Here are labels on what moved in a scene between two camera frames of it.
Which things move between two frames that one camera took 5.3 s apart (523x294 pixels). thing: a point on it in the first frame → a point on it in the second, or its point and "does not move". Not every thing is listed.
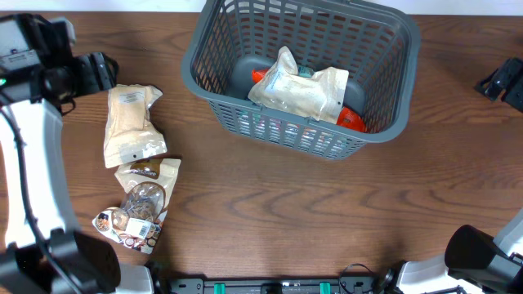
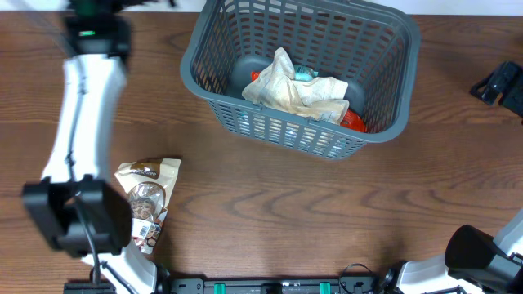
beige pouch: x=128 y=134 → x=322 y=98
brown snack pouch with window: x=138 y=220 does not move
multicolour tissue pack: x=280 y=131 does not move
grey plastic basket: x=376 y=41 does not move
